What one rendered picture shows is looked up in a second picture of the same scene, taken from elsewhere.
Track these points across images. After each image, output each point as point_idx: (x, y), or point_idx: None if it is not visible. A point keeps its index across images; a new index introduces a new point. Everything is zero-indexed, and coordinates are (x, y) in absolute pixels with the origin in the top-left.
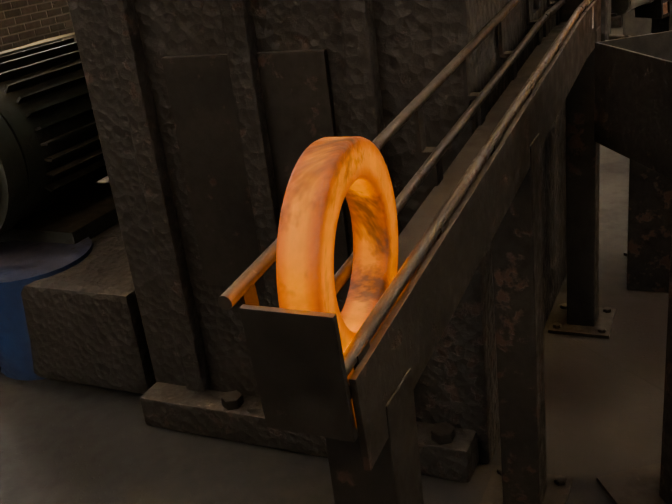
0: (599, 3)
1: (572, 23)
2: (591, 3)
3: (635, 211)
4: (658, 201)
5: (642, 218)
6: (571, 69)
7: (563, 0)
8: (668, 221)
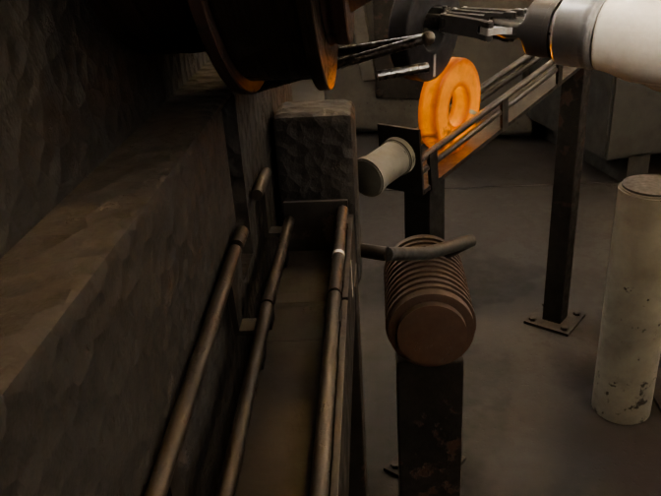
0: (353, 230)
1: (334, 376)
2: (345, 250)
3: (408, 465)
4: (440, 453)
5: (418, 473)
6: (345, 494)
7: (291, 221)
8: (453, 475)
